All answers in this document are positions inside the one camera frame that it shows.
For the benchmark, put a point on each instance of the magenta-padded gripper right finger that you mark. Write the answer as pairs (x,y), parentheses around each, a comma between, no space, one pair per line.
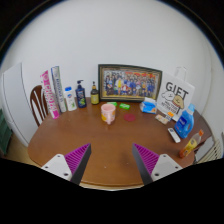
(146,159)

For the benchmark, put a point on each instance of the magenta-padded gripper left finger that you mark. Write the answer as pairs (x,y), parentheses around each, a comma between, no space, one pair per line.
(77,159)

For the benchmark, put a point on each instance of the orange-capped juice bottle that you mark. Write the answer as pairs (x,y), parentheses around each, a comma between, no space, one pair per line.
(190,145)

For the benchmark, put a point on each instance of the white remote control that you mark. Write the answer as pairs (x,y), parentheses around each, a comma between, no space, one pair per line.
(173,135)

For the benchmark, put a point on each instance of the flat snack packet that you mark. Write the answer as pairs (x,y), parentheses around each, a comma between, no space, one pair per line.
(162,119)

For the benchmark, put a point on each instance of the flat round red coaster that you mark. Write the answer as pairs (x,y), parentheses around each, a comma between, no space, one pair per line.
(129,117)

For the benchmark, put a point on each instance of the small orange and white box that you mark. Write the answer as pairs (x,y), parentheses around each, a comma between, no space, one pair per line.
(170,116)

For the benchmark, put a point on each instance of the blue detergent bottle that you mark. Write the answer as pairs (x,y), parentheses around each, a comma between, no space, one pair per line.
(184,125)

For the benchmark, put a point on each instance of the blue tissue pack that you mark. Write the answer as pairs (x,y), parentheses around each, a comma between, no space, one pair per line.
(148,106)

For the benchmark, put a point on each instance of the pink mug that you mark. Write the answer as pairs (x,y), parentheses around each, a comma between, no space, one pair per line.
(108,113)

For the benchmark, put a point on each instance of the white shampoo bottle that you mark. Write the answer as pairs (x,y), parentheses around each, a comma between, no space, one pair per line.
(70,100)

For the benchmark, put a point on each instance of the white radiator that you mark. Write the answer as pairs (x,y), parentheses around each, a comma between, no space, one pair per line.
(210,154)

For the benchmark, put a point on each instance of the dark bottle with yellow label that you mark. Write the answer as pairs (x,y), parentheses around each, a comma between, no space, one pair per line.
(95,96)

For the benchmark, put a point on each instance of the dark wooden side cabinet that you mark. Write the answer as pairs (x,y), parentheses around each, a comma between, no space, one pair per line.
(202,124)

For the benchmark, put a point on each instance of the tall pink box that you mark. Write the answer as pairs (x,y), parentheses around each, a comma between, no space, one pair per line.
(50,96)

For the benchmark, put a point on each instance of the white paper gift bag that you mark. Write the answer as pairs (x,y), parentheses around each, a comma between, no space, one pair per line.
(176,95)

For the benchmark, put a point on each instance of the wooden chair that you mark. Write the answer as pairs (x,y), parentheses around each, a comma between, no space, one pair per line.
(35,100)

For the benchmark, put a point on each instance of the tall white printed box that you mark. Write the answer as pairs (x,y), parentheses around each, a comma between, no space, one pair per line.
(59,88)

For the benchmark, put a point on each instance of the green crate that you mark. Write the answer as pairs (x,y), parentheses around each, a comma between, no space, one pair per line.
(4,131)

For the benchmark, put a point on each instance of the framed group photo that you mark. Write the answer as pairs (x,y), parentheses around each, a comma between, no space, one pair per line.
(130,82)

